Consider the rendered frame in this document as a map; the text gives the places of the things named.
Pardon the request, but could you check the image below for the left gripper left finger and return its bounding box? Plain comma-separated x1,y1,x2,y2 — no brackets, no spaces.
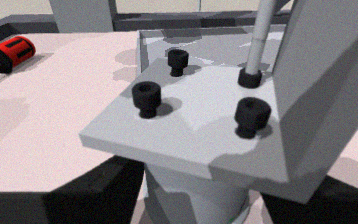
0,155,144,224

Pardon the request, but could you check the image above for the grey cylinder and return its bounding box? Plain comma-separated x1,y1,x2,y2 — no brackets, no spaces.
143,162,250,224

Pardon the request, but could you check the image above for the red screwdriver handle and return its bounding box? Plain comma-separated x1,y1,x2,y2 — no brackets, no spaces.
0,36,36,74

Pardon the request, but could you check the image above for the black screw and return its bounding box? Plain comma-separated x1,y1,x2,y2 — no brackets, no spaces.
234,97,272,140
168,49,189,77
238,67,263,89
132,81,161,119

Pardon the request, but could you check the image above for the grey metal bracket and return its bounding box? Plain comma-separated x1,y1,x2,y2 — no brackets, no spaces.
78,0,358,204

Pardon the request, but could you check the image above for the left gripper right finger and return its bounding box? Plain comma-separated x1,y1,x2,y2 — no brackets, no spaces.
260,175,358,224

